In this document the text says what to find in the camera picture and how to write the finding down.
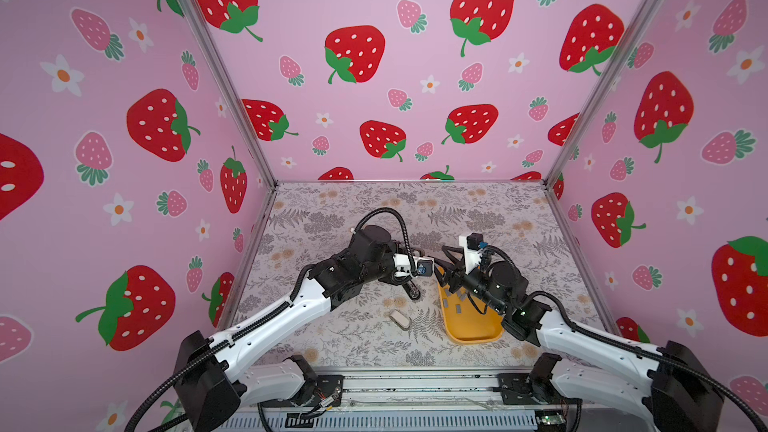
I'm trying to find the yellow plastic tray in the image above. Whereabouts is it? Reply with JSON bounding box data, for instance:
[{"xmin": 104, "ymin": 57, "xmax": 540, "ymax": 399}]
[{"xmin": 438, "ymin": 285, "xmax": 503, "ymax": 345}]

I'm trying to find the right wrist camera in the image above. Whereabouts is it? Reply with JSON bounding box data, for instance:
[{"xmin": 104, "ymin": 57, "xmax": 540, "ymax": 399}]
[{"xmin": 459, "ymin": 233, "xmax": 487, "ymax": 275}]

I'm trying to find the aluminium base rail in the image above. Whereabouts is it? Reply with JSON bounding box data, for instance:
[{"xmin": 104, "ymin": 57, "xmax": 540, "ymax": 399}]
[{"xmin": 173, "ymin": 367, "xmax": 679, "ymax": 432}]

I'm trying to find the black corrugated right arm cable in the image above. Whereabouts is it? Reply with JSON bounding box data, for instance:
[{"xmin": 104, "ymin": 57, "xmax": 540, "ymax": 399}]
[{"xmin": 527, "ymin": 290, "xmax": 768, "ymax": 432}]

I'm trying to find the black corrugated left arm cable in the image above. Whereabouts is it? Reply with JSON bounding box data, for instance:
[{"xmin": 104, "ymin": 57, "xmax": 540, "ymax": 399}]
[{"xmin": 353, "ymin": 207, "xmax": 418, "ymax": 265}]

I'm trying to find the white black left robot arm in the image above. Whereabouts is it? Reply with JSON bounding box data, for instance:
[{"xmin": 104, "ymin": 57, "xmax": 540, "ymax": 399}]
[{"xmin": 172, "ymin": 225, "xmax": 435, "ymax": 431}]

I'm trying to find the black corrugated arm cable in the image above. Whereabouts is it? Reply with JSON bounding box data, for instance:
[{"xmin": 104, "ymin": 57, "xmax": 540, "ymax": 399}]
[
  {"xmin": 527, "ymin": 290, "xmax": 768, "ymax": 432},
  {"xmin": 353, "ymin": 207, "xmax": 418, "ymax": 265}
]

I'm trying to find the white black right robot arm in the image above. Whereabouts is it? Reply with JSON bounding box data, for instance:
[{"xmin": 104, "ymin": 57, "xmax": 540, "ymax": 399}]
[{"xmin": 437, "ymin": 244, "xmax": 733, "ymax": 431}]

